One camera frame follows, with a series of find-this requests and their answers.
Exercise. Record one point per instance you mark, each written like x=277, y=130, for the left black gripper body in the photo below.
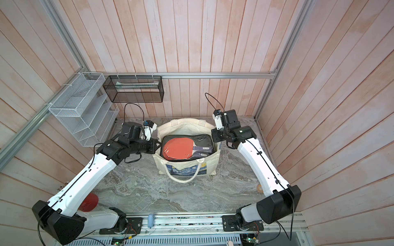
x=142, y=145

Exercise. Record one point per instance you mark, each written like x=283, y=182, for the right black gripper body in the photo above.
x=219, y=136

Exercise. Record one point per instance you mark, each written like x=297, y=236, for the red paddle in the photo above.
x=182, y=148

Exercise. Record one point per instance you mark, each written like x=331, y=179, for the cream canvas tote bag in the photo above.
x=184, y=172

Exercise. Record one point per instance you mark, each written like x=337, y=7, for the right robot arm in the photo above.
x=281, y=199

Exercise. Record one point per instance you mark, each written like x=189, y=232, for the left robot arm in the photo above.
x=60, y=216

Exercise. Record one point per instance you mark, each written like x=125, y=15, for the red round object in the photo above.
x=89, y=203

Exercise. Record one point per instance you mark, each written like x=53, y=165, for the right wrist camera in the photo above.
x=217, y=116

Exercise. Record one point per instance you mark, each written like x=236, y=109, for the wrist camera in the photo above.
x=217, y=116
x=149, y=127

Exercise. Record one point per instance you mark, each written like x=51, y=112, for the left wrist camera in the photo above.
x=149, y=127

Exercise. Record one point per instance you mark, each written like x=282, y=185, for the black mesh wall basket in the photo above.
x=134, y=88

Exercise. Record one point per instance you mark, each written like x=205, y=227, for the white wire mesh shelf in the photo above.
x=89, y=117

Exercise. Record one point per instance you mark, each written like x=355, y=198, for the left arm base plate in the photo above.
x=131, y=225

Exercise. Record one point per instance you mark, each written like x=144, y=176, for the aluminium front rail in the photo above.
x=201, y=229

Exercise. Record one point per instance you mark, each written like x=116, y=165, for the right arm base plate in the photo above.
x=232, y=223

